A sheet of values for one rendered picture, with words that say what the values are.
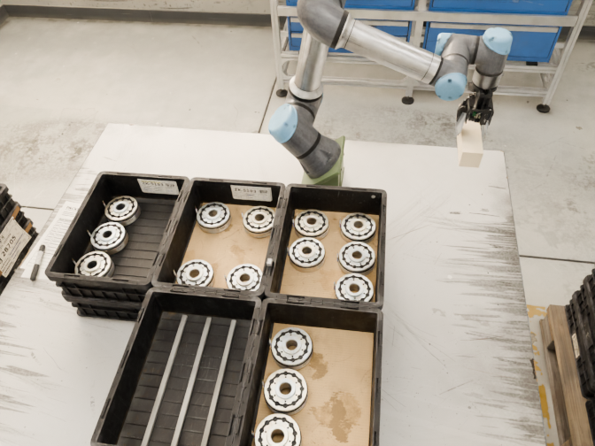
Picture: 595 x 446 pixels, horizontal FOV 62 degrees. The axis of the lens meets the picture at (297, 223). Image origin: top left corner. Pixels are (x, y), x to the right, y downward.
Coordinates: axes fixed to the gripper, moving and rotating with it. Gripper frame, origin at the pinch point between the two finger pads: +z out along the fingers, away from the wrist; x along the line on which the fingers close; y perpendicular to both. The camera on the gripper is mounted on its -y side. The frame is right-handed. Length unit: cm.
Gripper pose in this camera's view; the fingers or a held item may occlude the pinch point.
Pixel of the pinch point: (469, 131)
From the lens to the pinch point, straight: 171.8
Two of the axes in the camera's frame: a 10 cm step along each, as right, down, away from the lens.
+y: -1.6, 7.7, -6.2
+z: 0.5, 6.3, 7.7
